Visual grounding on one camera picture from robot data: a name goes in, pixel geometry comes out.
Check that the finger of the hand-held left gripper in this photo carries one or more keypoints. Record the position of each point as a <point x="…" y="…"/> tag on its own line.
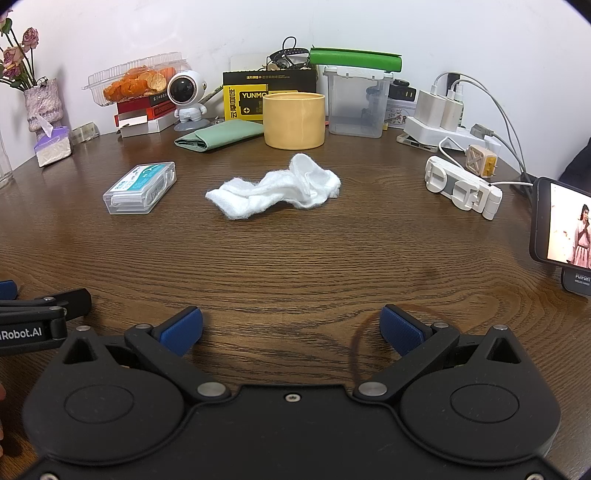
<point x="44" y="318"/>
<point x="7" y="290"/>

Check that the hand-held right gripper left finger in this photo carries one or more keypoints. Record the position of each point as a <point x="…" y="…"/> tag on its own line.
<point x="184" y="330"/>

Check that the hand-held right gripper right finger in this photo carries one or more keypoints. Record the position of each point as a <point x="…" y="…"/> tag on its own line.
<point x="400" y="330"/>

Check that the small clear plastic box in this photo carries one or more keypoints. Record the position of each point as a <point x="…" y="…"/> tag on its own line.
<point x="138" y="187"/>

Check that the white cloth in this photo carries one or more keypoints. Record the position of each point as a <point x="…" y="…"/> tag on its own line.
<point x="277" y="189"/>

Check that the clear storage container white lid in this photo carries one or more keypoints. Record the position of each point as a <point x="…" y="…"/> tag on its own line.
<point x="355" y="106"/>

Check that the yellow round container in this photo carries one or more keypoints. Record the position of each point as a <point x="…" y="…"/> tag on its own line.
<point x="294" y="122"/>

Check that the person's left hand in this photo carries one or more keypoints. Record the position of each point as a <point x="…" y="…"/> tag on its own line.
<point x="2" y="394"/>

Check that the clear glass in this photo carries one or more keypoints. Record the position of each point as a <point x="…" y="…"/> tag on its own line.
<point x="3" y="161"/>

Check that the purple tissue pack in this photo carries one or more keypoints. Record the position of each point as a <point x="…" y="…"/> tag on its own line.
<point x="53" y="146"/>

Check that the white phone clamp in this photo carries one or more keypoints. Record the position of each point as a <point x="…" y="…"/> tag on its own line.
<point x="457" y="187"/>

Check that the small wrapped packet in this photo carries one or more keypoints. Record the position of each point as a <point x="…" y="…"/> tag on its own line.
<point x="84" y="133"/>

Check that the black phone stand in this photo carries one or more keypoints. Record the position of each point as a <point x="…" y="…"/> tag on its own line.
<point x="576" y="280"/>

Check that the beige cube adapter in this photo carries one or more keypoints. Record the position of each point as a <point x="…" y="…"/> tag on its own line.
<point x="480" y="160"/>

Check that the lumpy pale vase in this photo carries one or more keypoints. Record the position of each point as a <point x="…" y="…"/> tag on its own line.
<point x="42" y="104"/>

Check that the black smartphone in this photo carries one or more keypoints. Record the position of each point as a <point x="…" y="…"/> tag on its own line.
<point x="563" y="221"/>

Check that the white power strip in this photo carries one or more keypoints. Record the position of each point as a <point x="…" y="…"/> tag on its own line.
<point x="434" y="136"/>

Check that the green pouch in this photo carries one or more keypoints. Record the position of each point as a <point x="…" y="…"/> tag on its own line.
<point x="221" y="134"/>

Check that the white box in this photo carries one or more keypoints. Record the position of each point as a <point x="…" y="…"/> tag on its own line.
<point x="138" y="127"/>

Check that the printed white mug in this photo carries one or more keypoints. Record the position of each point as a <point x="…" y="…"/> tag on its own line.
<point x="399" y="115"/>

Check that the red box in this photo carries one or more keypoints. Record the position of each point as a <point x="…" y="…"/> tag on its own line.
<point x="138" y="110"/>

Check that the white charger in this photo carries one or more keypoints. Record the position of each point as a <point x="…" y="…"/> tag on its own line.
<point x="452" y="111"/>
<point x="429" y="107"/>

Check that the dried pink flowers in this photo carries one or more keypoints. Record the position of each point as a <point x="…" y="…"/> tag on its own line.
<point x="18" y="55"/>

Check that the white astronaut figurine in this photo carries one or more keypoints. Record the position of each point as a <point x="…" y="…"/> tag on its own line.
<point x="184" y="92"/>

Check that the black and yellow box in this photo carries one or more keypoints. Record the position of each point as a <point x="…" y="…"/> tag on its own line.
<point x="242" y="99"/>

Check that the black charger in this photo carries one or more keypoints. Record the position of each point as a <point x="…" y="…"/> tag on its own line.
<point x="404" y="91"/>

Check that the dark cloth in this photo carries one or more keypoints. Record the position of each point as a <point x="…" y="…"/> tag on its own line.
<point x="577" y="166"/>

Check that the clear clamshell with orange peels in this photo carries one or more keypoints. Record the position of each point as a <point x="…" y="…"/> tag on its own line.
<point x="134" y="83"/>

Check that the green roll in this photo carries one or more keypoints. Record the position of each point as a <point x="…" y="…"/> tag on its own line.
<point x="355" y="59"/>

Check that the black wristband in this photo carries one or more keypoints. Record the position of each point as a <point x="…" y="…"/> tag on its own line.
<point x="288" y="54"/>

